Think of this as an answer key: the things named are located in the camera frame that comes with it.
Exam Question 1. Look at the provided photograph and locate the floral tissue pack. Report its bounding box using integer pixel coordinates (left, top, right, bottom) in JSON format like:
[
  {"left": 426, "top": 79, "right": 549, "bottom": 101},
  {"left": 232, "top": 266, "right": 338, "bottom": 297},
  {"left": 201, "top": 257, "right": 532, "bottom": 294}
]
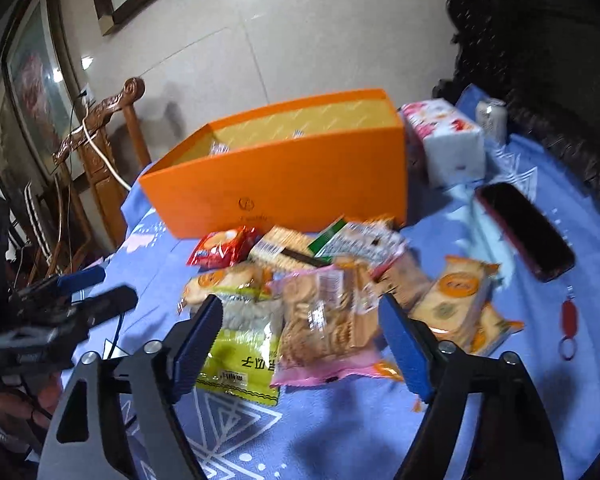
[{"left": 401, "top": 99, "right": 486, "bottom": 188}]

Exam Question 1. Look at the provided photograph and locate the red flower framed painting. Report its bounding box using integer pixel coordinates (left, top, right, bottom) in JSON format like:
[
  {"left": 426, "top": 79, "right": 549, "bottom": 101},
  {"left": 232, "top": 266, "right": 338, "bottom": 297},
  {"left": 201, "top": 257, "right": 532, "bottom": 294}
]
[{"left": 4, "top": 0, "right": 78, "bottom": 179}]

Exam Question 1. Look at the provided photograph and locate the green melon seed packet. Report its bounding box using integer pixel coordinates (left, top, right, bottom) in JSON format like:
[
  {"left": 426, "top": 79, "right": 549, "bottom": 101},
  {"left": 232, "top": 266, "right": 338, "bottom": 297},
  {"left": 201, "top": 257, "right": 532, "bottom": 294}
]
[{"left": 196, "top": 295, "right": 284, "bottom": 406}]

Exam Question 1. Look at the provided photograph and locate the white green printed packet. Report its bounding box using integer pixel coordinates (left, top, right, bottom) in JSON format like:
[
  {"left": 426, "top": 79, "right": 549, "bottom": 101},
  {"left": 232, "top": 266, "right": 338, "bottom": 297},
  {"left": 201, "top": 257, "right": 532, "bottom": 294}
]
[{"left": 308, "top": 216, "right": 407, "bottom": 268}]

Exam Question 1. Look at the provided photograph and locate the white charging cable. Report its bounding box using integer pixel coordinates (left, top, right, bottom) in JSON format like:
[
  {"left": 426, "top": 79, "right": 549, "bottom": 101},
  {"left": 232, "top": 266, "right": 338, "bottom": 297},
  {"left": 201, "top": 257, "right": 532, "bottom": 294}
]
[{"left": 76, "top": 102, "right": 133, "bottom": 193}]

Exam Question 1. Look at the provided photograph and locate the wall power outlet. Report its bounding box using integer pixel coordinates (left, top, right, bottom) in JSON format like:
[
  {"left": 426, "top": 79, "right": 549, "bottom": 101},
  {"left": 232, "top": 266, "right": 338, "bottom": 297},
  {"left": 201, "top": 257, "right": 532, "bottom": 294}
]
[{"left": 79, "top": 84, "right": 95, "bottom": 108}]

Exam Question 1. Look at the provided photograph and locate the orange cardboard box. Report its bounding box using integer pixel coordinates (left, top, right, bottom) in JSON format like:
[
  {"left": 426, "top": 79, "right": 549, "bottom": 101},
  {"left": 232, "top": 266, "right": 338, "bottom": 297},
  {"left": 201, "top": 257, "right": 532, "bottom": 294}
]
[{"left": 138, "top": 89, "right": 407, "bottom": 238}]

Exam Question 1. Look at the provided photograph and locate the pink round cracker pack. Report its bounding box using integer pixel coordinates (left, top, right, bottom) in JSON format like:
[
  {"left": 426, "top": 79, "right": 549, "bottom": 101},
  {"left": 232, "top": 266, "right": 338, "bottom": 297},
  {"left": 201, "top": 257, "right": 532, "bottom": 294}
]
[{"left": 268, "top": 258, "right": 402, "bottom": 387}]

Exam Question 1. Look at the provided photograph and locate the red cracker packet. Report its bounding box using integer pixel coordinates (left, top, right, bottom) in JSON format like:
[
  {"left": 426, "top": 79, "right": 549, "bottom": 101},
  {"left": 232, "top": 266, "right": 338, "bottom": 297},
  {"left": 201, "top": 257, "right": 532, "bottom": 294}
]
[{"left": 187, "top": 226, "right": 260, "bottom": 270}]

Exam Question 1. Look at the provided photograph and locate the orange label biscuit pack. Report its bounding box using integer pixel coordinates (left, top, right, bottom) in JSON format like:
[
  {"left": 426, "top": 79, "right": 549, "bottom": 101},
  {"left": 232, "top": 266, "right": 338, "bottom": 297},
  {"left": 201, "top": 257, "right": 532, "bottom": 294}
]
[{"left": 408, "top": 256, "right": 524, "bottom": 356}]

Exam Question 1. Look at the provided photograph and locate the white beverage can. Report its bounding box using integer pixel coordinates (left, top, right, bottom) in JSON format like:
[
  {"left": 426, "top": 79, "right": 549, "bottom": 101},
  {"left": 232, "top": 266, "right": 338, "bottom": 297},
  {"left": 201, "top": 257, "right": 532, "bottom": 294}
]
[{"left": 476, "top": 99, "right": 507, "bottom": 146}]

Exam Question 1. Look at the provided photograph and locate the round biscuit clear pack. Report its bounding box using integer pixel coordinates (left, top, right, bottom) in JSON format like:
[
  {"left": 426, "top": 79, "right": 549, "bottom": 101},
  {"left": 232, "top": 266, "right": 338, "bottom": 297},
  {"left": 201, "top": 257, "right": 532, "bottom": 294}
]
[{"left": 178, "top": 261, "right": 273, "bottom": 313}]

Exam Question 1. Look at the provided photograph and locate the black smartphone red case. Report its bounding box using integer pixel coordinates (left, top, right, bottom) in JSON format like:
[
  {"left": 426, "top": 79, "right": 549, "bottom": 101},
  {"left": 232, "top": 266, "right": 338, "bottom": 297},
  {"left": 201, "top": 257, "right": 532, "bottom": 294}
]
[{"left": 475, "top": 182, "right": 576, "bottom": 283}]

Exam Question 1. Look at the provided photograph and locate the brown triangular snack bag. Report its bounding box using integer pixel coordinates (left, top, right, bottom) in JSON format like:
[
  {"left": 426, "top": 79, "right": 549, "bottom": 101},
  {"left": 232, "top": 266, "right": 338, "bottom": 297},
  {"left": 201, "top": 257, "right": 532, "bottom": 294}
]
[{"left": 377, "top": 252, "right": 431, "bottom": 310}]

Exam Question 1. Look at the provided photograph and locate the person's left hand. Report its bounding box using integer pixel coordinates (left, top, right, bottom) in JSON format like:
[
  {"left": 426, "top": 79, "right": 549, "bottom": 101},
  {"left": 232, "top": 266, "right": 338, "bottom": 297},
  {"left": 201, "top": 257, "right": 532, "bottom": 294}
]
[{"left": 0, "top": 373, "right": 62, "bottom": 438}]

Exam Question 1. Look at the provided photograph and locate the carved wooden chair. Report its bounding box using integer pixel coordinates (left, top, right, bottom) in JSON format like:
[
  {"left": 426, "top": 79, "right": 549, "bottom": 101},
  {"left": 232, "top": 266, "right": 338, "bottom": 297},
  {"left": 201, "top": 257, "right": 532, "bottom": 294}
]
[{"left": 54, "top": 77, "right": 151, "bottom": 248}]

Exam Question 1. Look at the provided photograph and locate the red key fob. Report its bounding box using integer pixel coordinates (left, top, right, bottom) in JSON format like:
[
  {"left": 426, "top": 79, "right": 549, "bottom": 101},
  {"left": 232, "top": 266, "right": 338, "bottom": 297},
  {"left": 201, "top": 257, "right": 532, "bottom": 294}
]
[{"left": 558, "top": 285, "right": 579, "bottom": 362}]

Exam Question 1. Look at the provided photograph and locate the sandwich cracker pack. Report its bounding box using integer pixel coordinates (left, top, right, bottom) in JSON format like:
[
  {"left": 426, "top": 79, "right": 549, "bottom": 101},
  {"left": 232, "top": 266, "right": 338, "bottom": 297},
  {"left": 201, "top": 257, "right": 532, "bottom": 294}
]
[{"left": 249, "top": 226, "right": 330, "bottom": 273}]

